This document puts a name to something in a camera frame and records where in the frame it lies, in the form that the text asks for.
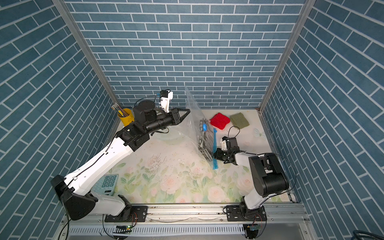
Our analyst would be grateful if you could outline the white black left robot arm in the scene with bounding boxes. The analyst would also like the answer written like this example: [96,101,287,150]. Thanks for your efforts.
[51,100,191,222]

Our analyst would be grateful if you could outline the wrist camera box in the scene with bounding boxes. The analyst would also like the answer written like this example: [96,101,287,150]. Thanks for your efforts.
[221,140,228,151]
[160,90,173,113]

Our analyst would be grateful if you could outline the aluminium corner post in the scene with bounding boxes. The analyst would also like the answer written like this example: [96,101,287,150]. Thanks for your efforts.
[52,0,121,106]
[259,0,316,114]

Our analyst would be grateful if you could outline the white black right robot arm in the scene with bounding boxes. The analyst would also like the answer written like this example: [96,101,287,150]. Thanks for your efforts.
[214,137,290,214]

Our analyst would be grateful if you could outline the aluminium corner post right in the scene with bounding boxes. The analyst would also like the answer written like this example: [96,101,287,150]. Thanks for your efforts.
[259,0,316,114]

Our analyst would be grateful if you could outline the pencils in cup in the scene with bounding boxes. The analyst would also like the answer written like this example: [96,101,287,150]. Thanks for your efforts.
[111,103,126,118]

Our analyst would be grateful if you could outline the aluminium corner post left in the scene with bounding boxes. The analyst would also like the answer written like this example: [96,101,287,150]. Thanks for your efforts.
[52,0,121,106]

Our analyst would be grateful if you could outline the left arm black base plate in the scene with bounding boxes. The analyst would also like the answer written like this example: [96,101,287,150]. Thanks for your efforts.
[104,206,148,224]

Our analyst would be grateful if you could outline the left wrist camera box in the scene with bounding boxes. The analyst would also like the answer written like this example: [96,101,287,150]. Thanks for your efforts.
[160,90,173,113]

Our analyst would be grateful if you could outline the yellow pencil cup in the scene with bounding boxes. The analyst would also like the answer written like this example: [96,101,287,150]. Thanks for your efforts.
[118,108,135,127]

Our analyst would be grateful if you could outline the light green calculator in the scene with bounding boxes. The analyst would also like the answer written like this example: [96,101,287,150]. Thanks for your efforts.
[92,174,119,196]

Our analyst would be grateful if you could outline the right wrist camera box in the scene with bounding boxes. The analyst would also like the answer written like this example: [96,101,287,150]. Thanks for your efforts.
[221,140,228,151]

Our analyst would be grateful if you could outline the houndstooth black white scarf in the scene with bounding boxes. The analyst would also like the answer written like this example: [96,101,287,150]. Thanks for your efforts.
[198,118,215,162]

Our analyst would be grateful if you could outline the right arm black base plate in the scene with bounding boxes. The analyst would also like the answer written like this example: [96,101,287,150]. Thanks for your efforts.
[223,205,267,222]

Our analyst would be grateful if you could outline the clear plastic vacuum bag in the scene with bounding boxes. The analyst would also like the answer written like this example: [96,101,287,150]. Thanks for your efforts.
[185,87,219,170]

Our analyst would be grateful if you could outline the olive green knitted scarf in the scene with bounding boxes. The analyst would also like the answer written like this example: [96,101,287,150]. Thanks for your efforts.
[230,113,250,130]

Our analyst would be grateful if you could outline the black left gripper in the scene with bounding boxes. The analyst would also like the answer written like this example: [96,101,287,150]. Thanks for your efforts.
[143,107,190,135]

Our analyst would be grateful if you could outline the aluminium front rail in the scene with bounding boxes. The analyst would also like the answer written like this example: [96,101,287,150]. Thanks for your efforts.
[53,203,317,240]

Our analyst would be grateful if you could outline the red knitted scarf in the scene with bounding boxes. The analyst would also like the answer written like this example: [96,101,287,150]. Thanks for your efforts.
[210,113,231,130]

